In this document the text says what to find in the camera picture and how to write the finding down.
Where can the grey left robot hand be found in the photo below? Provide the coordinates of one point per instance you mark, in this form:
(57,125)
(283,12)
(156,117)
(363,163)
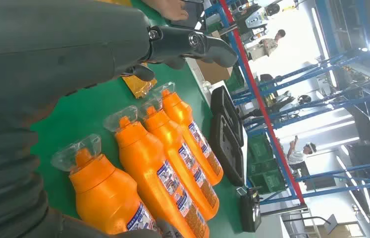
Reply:
(56,42)

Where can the black tablet on stand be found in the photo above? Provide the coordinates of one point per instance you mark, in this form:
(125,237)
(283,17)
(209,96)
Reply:
(191,14)

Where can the orange detergent bottle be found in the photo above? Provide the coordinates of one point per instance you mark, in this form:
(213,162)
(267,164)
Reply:
(145,157)
(106,197)
(179,111)
(168,134)

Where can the grey machine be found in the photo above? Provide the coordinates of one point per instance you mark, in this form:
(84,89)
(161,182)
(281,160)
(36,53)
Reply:
(255,18)

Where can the cardboard box yellow label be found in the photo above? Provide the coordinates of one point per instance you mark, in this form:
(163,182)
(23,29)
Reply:
(211,72)

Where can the blue metal rack frame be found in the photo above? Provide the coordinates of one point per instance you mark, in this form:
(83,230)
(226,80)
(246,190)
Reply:
(326,26)

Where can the person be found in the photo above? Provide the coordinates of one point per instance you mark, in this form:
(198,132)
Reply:
(298,157)
(168,10)
(270,44)

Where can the green plastic crate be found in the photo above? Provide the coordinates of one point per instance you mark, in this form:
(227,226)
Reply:
(265,177)
(235,82)

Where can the black remote controller with screen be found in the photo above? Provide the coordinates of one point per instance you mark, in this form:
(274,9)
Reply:
(248,213)

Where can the red metal beam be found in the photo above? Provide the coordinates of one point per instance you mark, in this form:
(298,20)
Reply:
(257,92)

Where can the open black foam case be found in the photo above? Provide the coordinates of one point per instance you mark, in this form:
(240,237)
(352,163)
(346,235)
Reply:
(225,148)

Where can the small white round object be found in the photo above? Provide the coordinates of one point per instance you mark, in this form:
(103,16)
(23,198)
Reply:
(206,85)

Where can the yellow plastic wrapped flat package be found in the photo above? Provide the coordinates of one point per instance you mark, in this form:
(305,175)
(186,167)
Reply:
(138,87)

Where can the white table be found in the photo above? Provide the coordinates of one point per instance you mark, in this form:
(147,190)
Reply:
(201,95)

